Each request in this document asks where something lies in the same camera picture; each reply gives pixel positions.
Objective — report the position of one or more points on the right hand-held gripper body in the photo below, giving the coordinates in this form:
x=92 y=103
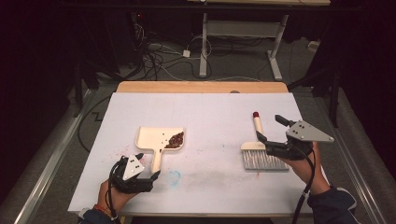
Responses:
x=302 y=133

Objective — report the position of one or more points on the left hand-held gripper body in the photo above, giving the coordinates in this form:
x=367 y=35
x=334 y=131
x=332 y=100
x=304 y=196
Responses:
x=134 y=177

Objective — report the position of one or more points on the cream dustpan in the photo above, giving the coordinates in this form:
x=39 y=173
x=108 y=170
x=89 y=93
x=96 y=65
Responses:
x=149 y=137

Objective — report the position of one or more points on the pile of red-brown crumbs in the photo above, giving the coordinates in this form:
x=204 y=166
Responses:
x=176 y=141

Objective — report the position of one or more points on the person's left hand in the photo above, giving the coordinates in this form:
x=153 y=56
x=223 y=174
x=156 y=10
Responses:
x=115 y=199

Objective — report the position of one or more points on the person's right hand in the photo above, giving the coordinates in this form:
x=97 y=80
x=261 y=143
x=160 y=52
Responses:
x=308 y=174

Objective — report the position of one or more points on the orange wristband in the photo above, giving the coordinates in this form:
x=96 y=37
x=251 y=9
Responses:
x=102 y=209

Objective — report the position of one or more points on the black metal stand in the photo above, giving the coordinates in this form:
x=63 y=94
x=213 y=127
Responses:
x=334 y=99
x=78 y=93

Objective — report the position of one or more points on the white table cover sheet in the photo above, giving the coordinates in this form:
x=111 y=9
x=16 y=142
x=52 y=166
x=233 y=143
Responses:
x=218 y=112

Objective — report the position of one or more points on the white floor box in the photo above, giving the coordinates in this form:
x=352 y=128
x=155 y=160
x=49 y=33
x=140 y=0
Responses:
x=313 y=45

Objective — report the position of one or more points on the white power adapter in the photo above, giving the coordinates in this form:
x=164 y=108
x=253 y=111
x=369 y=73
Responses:
x=186 y=53

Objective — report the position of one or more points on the metal floor rail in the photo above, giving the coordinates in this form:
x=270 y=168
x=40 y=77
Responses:
x=367 y=174
x=49 y=168

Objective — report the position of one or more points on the white desk frame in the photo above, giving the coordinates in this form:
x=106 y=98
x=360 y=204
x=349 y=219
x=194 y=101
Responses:
x=204 y=43

